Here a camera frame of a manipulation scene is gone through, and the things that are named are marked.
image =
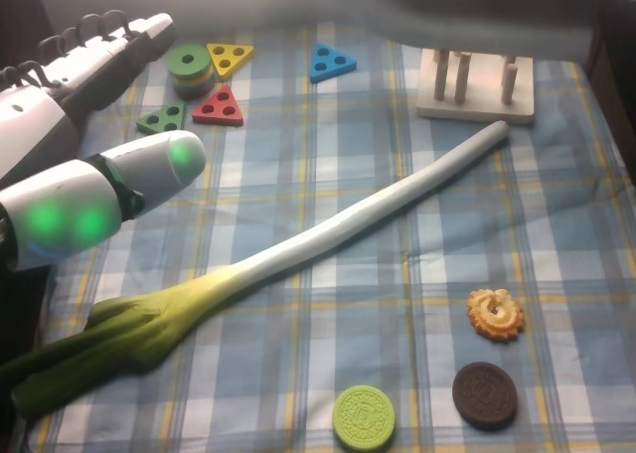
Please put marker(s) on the yellow triangle block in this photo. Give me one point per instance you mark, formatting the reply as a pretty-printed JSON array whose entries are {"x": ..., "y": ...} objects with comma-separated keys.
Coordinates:
[{"x": 218, "y": 60}]

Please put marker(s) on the green triangle block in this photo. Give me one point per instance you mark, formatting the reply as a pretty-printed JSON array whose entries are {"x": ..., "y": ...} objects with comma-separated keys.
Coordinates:
[{"x": 159, "y": 125}]

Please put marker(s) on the red triangle block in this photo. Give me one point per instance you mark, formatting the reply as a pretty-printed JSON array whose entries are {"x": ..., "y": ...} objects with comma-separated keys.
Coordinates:
[{"x": 218, "y": 117}]

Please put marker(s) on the butter cookie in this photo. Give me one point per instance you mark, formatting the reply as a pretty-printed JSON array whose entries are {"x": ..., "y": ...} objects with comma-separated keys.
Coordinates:
[{"x": 496, "y": 315}]

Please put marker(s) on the blue triangle block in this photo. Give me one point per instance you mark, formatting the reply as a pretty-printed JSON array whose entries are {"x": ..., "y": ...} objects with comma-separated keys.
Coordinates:
[{"x": 330, "y": 73}]

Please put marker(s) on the blue plaid tablecloth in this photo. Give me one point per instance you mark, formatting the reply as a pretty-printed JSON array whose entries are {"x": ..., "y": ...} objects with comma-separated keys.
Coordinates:
[{"x": 397, "y": 274}]

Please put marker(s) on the green sandwich cookie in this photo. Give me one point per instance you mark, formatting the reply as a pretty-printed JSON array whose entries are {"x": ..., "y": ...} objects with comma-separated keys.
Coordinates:
[{"x": 364, "y": 418}]

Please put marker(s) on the wooden peg base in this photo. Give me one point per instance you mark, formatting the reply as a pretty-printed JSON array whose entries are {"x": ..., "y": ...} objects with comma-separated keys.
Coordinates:
[{"x": 477, "y": 107}]

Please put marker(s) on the long toy leek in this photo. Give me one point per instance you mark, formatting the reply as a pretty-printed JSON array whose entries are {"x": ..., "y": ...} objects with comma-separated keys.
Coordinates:
[{"x": 377, "y": 209}]

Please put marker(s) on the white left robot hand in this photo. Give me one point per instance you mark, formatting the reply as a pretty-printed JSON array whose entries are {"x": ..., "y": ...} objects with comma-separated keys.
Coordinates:
[{"x": 40, "y": 115}]

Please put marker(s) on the brown sandwich cookie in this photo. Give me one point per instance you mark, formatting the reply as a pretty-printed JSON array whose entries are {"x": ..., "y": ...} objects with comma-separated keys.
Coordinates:
[{"x": 485, "y": 396}]

